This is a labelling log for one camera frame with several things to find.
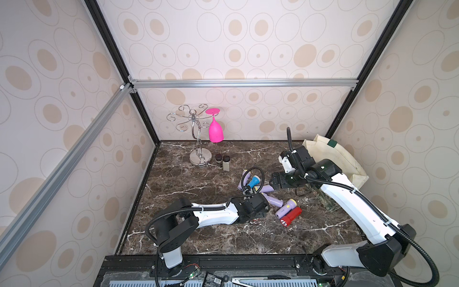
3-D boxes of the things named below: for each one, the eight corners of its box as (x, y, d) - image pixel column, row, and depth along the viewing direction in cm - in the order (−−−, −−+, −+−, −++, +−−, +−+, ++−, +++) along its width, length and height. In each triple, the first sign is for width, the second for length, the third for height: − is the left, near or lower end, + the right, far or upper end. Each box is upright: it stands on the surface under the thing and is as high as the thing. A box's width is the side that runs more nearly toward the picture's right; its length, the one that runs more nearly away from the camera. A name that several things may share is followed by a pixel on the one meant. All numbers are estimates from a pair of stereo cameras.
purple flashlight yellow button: (278, 220, 88) (280, 217, 85) (273, 213, 90) (274, 210, 87) (296, 206, 92) (297, 203, 90) (290, 200, 94) (291, 197, 92)
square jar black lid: (223, 171, 107) (222, 162, 100) (223, 165, 110) (222, 155, 103) (229, 171, 107) (229, 162, 100) (229, 165, 110) (229, 155, 103)
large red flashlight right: (285, 228, 86) (286, 226, 83) (278, 221, 88) (280, 219, 85) (302, 213, 91) (304, 211, 88) (295, 207, 93) (297, 204, 90)
